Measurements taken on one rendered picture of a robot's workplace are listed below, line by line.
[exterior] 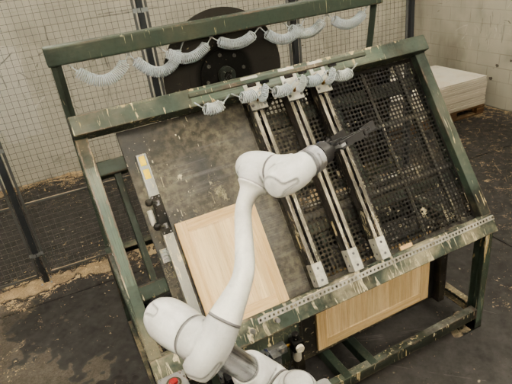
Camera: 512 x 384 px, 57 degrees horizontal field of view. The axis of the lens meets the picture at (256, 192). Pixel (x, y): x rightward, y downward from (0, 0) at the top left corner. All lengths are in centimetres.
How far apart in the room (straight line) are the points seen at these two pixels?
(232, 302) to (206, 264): 106
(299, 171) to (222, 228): 111
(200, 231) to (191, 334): 109
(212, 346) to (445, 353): 240
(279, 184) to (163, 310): 51
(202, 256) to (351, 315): 116
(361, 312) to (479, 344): 88
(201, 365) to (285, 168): 59
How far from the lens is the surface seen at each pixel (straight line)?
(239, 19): 299
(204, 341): 135
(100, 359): 382
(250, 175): 147
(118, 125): 239
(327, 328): 305
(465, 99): 747
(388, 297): 326
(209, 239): 240
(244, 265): 136
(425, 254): 290
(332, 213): 260
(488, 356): 358
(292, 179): 136
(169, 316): 143
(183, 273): 234
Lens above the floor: 251
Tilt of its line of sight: 27 degrees down
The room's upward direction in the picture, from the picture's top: 7 degrees counter-clockwise
